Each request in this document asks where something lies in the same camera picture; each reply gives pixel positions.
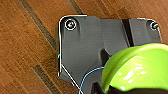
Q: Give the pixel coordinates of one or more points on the dark grey robot base plate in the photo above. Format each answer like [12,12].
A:
[86,43]

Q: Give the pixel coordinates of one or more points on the green ball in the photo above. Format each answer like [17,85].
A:
[136,66]

